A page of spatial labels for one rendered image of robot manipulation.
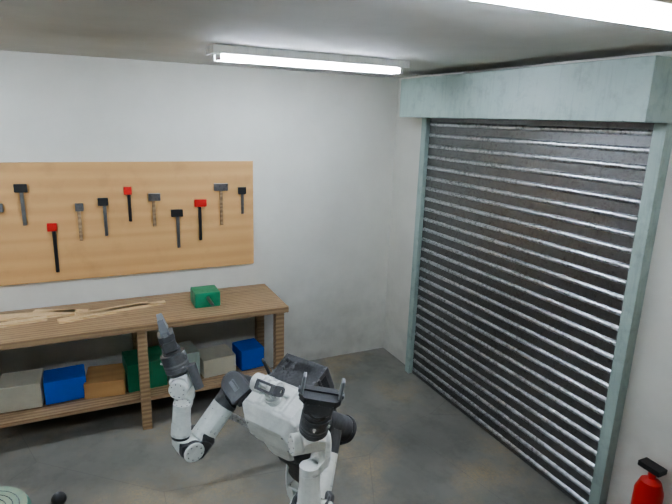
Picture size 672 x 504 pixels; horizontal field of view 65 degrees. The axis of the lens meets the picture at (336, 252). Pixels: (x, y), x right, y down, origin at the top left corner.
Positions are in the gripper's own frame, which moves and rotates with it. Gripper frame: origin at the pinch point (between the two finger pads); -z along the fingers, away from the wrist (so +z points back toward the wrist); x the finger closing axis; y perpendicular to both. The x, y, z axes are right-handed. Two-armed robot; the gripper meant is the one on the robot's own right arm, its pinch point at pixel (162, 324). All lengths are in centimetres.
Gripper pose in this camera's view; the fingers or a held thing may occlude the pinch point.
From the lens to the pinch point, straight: 198.1
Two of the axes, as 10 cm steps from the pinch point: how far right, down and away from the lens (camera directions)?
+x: 3.5, 0.9, -9.3
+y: -9.0, 3.1, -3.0
